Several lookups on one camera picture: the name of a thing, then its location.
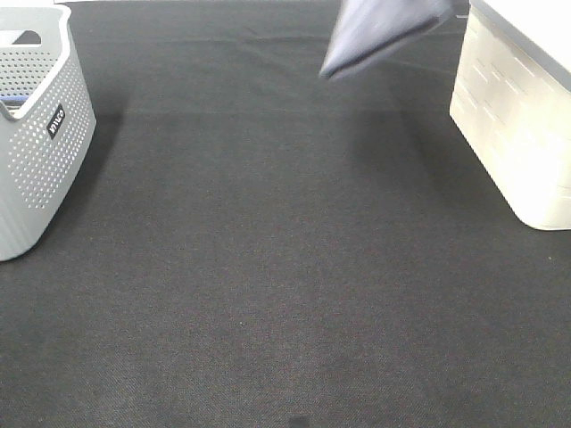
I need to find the blue towel inside grey basket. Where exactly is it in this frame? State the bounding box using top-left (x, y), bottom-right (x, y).
top-left (0, 95), bottom-right (28, 111)

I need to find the black fabric table mat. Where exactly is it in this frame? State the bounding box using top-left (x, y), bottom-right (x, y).
top-left (1, 1), bottom-right (570, 427)

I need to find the cream white plastic basket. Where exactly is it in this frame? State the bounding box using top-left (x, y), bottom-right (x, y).
top-left (450, 1), bottom-right (570, 230)

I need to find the grey perforated plastic basket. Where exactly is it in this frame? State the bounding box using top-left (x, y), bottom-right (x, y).
top-left (1, 1), bottom-right (96, 261)

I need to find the grey-lavender towel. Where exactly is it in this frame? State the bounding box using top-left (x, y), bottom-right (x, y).
top-left (319, 0), bottom-right (452, 79)

